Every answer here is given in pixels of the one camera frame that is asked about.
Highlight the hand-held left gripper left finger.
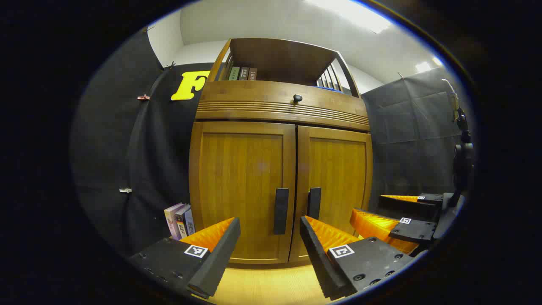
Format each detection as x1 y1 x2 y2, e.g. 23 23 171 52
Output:
128 217 241 299

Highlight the black door handle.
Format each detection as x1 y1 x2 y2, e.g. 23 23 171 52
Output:
307 187 322 220
274 188 290 235

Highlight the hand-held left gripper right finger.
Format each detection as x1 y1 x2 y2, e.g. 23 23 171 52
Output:
299 215 414 301

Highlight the wooden cabinet door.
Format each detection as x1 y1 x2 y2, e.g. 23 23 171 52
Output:
189 121 296 265
289 125 373 263

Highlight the wooden double-door shoe cabinet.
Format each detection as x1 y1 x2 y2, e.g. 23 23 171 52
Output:
188 37 374 265

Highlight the wooden cabinet drawer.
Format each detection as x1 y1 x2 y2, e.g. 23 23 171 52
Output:
196 80 371 131

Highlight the black backdrop cloth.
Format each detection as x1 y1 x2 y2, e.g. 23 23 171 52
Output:
362 68 470 212
70 28 216 259

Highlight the dark spine book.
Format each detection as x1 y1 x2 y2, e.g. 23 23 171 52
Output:
175 205 191 238

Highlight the pink purple book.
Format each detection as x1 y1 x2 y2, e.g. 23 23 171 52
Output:
164 203 185 241

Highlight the large ceiling light panel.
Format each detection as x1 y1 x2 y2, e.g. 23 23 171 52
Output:
303 0 392 34

